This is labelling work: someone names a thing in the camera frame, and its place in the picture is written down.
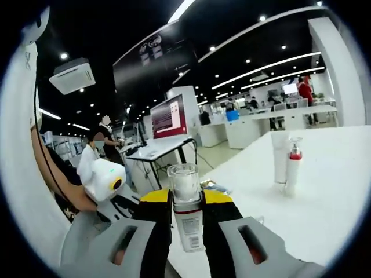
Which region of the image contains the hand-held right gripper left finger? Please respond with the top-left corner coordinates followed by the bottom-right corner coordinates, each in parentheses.
top-left (57, 188), bottom-right (174, 278)

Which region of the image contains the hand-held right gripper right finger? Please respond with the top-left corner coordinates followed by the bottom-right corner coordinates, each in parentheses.
top-left (202, 188), bottom-right (327, 278)

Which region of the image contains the white skincare bottle clear cap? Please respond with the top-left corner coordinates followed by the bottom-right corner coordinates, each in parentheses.
top-left (167, 163), bottom-right (205, 253)

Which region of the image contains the red collar skincare bottle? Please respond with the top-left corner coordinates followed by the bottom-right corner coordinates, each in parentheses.
top-left (285, 136), bottom-right (304, 197)

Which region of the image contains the green black sachet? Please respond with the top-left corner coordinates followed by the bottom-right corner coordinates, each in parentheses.
top-left (213, 182), bottom-right (233, 195)

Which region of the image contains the white skincare tube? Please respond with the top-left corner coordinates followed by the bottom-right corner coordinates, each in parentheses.
top-left (271, 131), bottom-right (292, 185)

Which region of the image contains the black tripod stand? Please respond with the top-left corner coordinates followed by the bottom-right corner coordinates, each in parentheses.
top-left (136, 121), bottom-right (147, 147)

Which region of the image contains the red screen monitor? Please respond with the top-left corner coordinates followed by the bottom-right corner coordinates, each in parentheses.
top-left (150, 93), bottom-right (189, 140)

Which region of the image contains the person's white shirt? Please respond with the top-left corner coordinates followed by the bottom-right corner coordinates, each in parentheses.
top-left (0, 43), bottom-right (73, 261)

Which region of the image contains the ceiling air conditioner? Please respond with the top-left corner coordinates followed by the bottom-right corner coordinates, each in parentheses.
top-left (48, 57), bottom-right (96, 95)

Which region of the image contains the long white counter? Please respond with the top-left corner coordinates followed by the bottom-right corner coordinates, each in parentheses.
top-left (199, 104), bottom-right (339, 150)

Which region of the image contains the hanging dark display board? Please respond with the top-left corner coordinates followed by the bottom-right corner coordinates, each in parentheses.
top-left (112, 19), bottom-right (199, 93)

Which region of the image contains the black frame monitor desk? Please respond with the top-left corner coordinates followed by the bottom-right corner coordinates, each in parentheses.
top-left (126, 136), bottom-right (198, 191)

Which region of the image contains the black chest device cable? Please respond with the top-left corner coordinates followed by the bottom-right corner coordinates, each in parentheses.
top-left (34, 83), bottom-right (69, 197)

